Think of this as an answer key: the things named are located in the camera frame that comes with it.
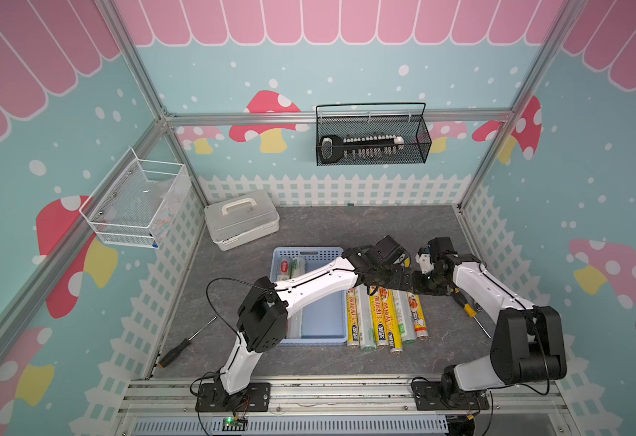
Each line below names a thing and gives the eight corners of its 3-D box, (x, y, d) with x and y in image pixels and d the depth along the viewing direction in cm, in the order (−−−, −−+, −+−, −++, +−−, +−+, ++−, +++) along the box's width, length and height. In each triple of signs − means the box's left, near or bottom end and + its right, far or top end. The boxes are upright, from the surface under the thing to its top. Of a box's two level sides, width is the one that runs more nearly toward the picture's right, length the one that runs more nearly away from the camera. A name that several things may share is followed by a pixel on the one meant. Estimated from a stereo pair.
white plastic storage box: (221, 256, 106) (210, 236, 96) (212, 227, 115) (201, 206, 106) (282, 233, 113) (278, 213, 103) (269, 208, 123) (264, 187, 113)
